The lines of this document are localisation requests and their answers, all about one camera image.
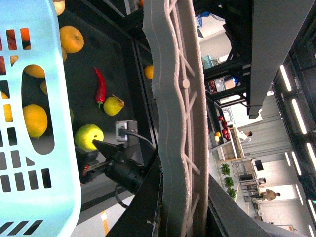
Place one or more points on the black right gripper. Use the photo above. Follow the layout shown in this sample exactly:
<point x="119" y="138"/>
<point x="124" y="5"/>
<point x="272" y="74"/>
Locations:
<point x="179" y="93"/>

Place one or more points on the left gripper black lattice finger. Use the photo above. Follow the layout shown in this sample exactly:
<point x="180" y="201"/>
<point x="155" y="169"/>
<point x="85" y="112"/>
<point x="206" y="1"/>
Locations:
<point x="231" y="220"/>

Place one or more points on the light blue plastic basket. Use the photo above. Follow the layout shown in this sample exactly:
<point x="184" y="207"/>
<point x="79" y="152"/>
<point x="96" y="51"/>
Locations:
<point x="40" y="195"/>

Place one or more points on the yellow green pear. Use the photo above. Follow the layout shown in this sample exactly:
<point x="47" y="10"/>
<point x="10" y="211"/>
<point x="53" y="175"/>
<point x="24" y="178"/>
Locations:
<point x="113" y="105"/>

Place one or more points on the red chili pepper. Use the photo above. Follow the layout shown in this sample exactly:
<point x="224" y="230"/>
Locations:
<point x="102" y="90"/>

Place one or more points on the yellow orange apple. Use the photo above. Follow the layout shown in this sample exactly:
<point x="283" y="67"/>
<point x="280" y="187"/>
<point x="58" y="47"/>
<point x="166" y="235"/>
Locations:
<point x="71" y="39"/>

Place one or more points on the green apple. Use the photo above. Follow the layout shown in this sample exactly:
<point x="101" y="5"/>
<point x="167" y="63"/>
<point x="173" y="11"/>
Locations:
<point x="86" y="134"/>

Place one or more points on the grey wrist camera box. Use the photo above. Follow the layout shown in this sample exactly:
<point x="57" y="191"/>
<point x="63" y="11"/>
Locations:
<point x="123" y="128"/>

